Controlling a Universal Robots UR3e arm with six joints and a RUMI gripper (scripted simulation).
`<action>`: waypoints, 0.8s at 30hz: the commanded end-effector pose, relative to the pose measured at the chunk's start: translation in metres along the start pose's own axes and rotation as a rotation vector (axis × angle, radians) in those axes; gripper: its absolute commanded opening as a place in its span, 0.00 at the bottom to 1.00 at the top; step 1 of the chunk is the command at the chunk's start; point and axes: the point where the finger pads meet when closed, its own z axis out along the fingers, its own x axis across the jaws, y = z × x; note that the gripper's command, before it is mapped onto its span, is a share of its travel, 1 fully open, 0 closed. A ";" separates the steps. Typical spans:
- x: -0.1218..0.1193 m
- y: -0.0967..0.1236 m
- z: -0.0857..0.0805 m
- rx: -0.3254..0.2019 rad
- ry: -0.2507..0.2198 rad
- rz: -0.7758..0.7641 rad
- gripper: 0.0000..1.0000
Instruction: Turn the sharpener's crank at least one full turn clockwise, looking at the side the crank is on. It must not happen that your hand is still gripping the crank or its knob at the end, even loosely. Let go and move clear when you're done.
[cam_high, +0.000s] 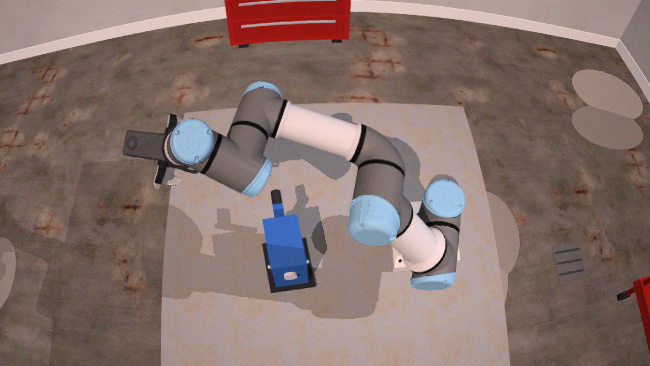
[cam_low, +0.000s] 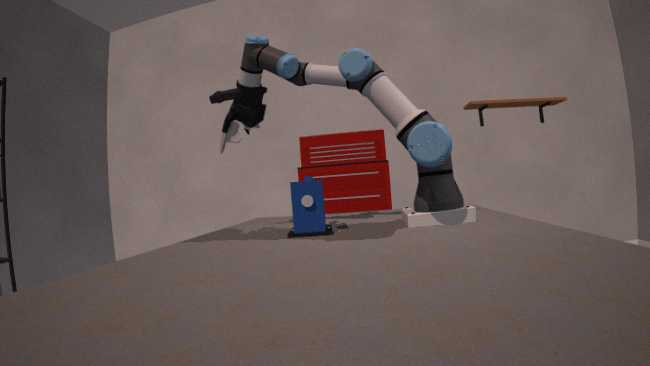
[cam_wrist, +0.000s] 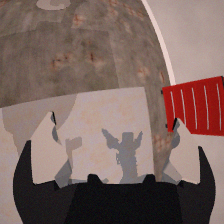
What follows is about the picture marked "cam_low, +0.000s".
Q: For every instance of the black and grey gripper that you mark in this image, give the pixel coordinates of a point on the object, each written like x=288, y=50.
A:
x=241, y=110

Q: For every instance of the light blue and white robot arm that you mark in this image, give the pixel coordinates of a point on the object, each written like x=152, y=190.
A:
x=427, y=141

